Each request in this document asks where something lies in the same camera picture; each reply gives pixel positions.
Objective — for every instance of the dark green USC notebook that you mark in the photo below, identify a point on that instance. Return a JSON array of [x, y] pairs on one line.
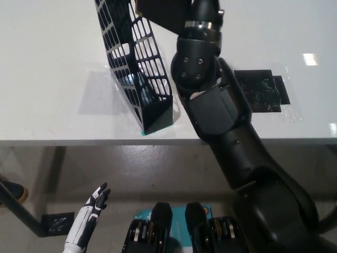
[[163, 15]]

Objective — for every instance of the dark shoe with tan sole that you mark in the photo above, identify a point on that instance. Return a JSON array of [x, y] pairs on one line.
[[14, 189]]

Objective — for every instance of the black slanted table leg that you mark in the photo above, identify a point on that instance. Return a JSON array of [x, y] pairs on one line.
[[26, 214], [329, 221]]

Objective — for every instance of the black tape patch on table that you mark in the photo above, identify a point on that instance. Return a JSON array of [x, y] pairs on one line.
[[263, 89]]

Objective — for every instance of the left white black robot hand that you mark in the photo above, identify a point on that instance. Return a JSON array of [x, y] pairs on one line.
[[85, 218]]

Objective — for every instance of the black mesh file shelf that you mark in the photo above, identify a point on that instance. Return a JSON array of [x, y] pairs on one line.
[[158, 116]]

